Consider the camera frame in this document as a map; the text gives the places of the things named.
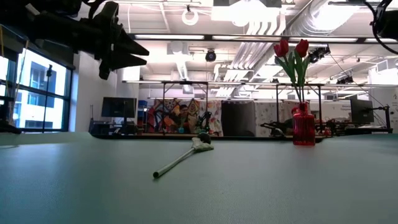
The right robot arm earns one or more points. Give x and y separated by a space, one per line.
390 25

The black artificial tulip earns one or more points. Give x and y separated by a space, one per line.
174 163

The black curtain panel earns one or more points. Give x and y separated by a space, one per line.
237 119

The black ceiling dome camera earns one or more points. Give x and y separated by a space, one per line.
211 56

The teal table mat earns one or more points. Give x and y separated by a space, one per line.
248 193

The colourful patchwork tapestry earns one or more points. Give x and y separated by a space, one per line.
168 112

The silver ventilation duct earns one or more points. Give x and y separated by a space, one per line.
311 18

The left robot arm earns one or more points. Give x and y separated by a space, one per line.
56 28

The long ceiling light strip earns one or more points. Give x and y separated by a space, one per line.
323 39
381 40
169 36

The black tripod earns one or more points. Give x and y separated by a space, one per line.
49 71

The black track spotlight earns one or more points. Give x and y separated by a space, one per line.
318 53

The red ribbed glass vase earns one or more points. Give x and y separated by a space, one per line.
303 127

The large window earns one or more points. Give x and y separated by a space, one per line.
34 93

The round ceiling lamp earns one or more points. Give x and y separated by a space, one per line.
190 23

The white floral curtain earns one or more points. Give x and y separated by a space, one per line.
267 115

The black background robot arm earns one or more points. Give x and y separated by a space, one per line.
275 129

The black desktop monitor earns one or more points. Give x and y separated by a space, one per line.
362 110

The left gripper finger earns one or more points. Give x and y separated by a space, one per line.
130 62
132 48

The person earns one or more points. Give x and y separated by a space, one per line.
183 113

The black television monitor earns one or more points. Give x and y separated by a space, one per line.
118 107

